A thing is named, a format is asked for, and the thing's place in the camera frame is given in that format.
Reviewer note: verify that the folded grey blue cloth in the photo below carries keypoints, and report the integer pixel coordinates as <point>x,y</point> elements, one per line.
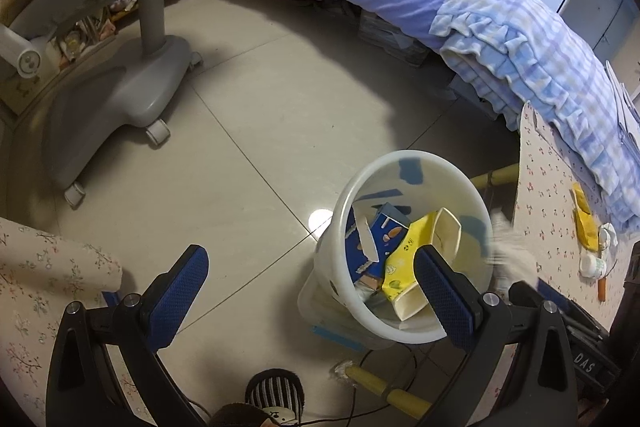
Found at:
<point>627,107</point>

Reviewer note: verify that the blue plaid ruffled blanket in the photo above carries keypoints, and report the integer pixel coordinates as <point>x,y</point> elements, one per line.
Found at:
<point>525,57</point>

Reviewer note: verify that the yellow paper carton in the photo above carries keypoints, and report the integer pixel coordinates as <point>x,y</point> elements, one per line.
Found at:
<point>405,267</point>

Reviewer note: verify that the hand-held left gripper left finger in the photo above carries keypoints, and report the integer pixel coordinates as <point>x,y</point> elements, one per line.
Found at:
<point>180,292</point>

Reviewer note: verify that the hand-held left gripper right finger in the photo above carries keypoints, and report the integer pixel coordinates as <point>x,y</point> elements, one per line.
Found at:
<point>445,302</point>

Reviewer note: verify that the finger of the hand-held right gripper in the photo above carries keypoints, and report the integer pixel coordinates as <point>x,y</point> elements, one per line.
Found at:
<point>522,294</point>

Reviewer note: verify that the black white striped slipper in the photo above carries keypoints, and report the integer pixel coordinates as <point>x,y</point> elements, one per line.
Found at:
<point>275,392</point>

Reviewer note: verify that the white tissue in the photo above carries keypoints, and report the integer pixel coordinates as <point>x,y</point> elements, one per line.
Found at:
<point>607,234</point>
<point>512,252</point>

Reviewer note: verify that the blue tape strip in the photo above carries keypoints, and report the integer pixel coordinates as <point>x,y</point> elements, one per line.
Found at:
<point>335,336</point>

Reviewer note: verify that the grey wheeled chair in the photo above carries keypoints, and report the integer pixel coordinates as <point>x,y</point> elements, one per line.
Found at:
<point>115,97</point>

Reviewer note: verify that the blue snack carton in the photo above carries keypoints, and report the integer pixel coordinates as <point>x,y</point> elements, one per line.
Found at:
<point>385,232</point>

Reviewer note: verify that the small white plastic bottle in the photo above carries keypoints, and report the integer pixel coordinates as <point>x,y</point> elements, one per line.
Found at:
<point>592,264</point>

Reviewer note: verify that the under-bed storage boxes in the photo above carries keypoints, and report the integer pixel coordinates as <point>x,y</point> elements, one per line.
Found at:
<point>390,37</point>

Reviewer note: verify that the floral cloth table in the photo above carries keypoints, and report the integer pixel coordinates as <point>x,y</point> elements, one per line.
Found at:
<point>545,187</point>

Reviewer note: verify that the white plastic waste bin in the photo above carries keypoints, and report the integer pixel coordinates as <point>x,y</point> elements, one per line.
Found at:
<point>450,187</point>

